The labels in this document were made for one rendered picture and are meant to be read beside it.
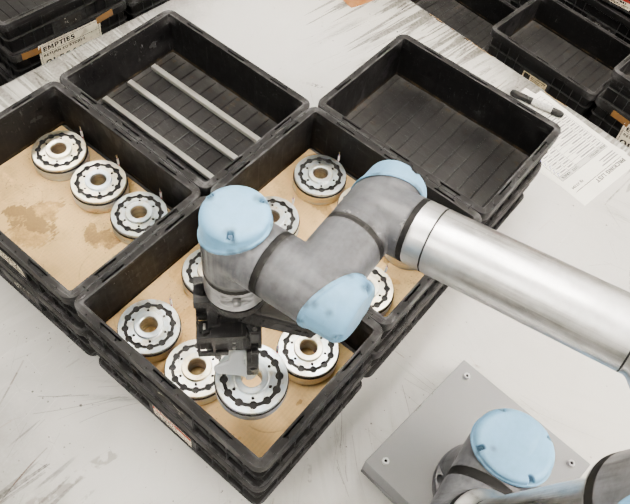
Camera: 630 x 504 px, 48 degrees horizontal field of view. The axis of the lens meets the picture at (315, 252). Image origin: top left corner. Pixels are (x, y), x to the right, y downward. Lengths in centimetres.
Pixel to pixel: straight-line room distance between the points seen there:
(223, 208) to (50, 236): 69
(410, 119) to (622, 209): 53
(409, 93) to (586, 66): 108
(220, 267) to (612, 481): 42
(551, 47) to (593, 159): 86
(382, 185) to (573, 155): 107
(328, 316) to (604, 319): 26
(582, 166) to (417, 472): 88
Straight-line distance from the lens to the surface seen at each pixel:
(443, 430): 127
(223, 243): 70
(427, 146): 151
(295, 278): 69
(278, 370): 100
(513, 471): 102
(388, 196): 76
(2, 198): 143
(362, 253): 72
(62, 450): 131
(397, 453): 124
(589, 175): 177
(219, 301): 80
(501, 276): 72
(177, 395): 107
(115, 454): 129
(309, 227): 133
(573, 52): 262
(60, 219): 138
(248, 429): 115
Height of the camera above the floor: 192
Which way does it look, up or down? 57 degrees down
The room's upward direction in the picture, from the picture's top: 9 degrees clockwise
